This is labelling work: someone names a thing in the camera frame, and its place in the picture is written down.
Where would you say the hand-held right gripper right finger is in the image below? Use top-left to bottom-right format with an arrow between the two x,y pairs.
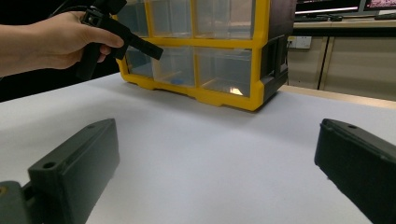
314,118 -> 396,224

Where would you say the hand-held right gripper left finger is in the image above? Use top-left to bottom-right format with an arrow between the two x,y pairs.
27,118 -> 121,224

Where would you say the clear plastic drawer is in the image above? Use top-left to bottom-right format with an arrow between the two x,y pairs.
151,46 -> 197,89

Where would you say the yellow black drawer organizer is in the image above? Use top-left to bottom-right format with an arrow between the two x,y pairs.
116,0 -> 298,112

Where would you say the wooden table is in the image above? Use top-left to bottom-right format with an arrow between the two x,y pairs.
277,84 -> 396,110

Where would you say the set of transparent organizer bins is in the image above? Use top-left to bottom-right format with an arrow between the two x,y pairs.
118,0 -> 257,98

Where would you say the beige desk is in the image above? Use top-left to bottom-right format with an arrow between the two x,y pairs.
288,18 -> 396,102

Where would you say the black keyboard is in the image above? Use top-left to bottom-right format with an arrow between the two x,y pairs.
375,12 -> 396,21
293,13 -> 344,22

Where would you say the monitor with pink screen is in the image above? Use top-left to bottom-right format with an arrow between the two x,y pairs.
363,0 -> 396,10

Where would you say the dark computer monitor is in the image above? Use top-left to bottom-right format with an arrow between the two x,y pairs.
295,0 -> 363,16

